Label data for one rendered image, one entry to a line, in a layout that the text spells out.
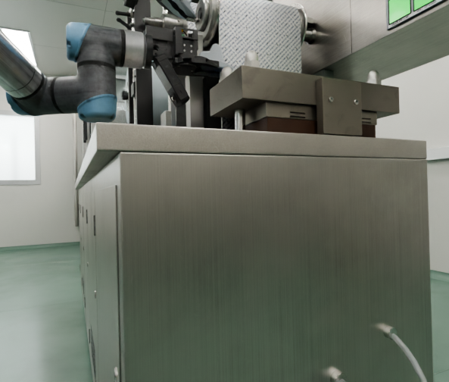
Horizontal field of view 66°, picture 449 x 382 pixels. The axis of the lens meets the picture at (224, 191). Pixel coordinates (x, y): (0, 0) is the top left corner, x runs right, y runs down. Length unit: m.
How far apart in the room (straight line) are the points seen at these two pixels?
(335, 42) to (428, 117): 2.74
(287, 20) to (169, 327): 0.80
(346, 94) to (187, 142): 0.37
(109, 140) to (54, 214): 5.84
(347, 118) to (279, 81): 0.16
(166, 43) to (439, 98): 3.10
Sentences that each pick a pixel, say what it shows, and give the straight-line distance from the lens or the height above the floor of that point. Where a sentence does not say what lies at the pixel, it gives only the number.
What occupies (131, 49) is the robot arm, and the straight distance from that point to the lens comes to 0.79.
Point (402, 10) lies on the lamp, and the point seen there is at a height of 1.17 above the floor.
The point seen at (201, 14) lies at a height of 1.25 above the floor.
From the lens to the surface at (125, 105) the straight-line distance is 1.87.
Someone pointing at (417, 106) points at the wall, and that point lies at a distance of 3.81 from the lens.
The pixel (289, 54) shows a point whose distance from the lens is 0.99.
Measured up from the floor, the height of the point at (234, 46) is 1.15.
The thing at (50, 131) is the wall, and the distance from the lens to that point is 6.42.
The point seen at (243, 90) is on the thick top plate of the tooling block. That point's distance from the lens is 0.66.
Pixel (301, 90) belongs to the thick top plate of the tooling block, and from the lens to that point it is 0.73.
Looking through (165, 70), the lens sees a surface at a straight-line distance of 0.80.
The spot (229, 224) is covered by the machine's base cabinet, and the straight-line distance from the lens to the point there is 0.55.
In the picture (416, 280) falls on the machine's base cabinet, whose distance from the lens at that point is 0.84.
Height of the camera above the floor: 0.80
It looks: level
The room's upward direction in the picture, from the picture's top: 1 degrees counter-clockwise
